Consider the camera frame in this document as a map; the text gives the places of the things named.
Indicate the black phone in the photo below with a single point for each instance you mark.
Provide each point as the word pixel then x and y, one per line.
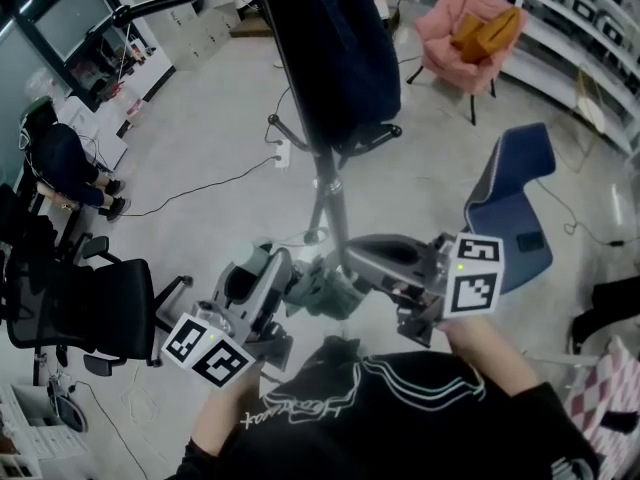
pixel 530 242

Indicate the person's right forearm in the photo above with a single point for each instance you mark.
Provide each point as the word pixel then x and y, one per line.
pixel 490 353

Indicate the low white cabinet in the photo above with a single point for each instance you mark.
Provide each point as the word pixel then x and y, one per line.
pixel 92 128

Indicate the black office chair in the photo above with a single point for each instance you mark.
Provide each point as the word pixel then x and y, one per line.
pixel 115 298

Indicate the white power strip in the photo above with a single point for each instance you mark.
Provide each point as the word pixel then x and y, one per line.
pixel 282 153

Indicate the person's left forearm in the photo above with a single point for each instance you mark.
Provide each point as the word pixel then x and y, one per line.
pixel 225 413

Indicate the black coat rack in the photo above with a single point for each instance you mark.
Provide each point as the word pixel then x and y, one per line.
pixel 336 218

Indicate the small red white bucket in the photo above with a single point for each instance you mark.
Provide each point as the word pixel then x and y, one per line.
pixel 136 109

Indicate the large glass window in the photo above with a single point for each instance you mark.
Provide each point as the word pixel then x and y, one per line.
pixel 75 23

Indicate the person's black t-shirt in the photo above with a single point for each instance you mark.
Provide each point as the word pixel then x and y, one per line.
pixel 400 418

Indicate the dark navy garment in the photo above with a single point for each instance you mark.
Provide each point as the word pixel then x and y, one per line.
pixel 340 53

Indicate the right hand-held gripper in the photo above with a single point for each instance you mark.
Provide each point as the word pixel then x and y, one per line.
pixel 472 288

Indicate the pink armchair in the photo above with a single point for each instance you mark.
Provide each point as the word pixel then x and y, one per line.
pixel 440 43

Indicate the row of printed storage boxes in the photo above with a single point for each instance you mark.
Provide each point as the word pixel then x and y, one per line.
pixel 605 13

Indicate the blue chair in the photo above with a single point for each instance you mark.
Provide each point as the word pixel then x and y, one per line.
pixel 525 158

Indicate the white boxes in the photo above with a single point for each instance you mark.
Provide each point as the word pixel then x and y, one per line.
pixel 30 443

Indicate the grey lockers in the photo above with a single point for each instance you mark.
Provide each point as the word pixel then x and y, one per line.
pixel 195 23

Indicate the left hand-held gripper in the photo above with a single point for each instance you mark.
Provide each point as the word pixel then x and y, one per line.
pixel 215 353

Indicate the dark round disc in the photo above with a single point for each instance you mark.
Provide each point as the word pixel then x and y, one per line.
pixel 70 413

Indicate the white metal shelf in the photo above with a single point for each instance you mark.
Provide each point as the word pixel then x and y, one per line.
pixel 550 75

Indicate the pink checkered cloth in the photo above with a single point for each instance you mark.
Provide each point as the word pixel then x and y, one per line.
pixel 610 383

